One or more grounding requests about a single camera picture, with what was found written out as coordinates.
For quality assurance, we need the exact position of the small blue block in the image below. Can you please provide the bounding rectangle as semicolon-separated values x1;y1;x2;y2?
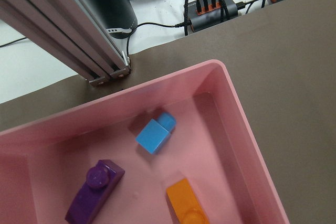
135;112;176;154

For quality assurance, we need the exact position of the near grey USB hub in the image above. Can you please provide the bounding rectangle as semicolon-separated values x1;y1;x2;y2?
183;0;246;36

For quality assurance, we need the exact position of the purple block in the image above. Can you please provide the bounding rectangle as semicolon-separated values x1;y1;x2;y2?
65;159;125;223

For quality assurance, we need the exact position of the orange block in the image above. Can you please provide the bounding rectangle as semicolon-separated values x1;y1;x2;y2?
166;178;209;223

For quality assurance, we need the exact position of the pink plastic box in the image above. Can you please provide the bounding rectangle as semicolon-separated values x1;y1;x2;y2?
1;60;288;223

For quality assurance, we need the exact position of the black water bottle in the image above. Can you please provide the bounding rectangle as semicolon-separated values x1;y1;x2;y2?
84;0;138;39

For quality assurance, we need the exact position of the aluminium frame post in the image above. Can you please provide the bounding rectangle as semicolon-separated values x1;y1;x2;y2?
1;0;131;86

